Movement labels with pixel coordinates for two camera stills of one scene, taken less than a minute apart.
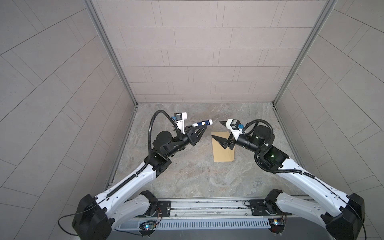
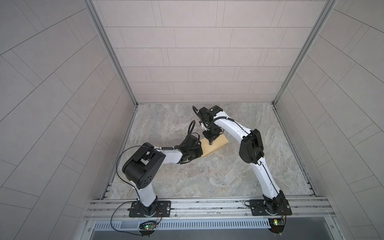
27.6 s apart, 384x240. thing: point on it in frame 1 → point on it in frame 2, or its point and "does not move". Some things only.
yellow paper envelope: (220, 153) → (218, 143)
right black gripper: (225, 143) → (210, 137)
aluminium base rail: (222, 207) does not move
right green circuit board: (277, 224) does not move
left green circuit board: (148, 226) does not move
